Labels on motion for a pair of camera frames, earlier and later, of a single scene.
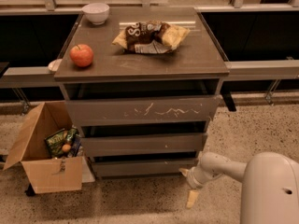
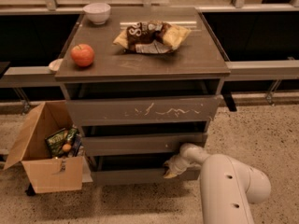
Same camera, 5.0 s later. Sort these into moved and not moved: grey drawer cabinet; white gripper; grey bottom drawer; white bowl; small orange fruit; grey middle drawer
Moved: grey bottom drawer; white gripper
Not moved: white bowl; grey drawer cabinet; small orange fruit; grey middle drawer
